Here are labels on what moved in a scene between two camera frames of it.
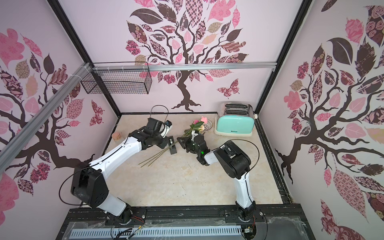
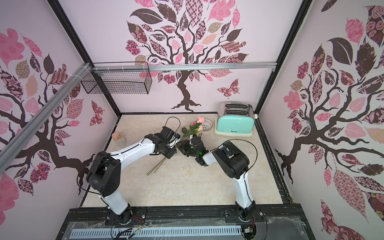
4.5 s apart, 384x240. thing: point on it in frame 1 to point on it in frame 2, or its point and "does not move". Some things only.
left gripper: x=162 y=144 to x=173 y=150
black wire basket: x=121 y=78 does not move
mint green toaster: x=236 y=119 does not move
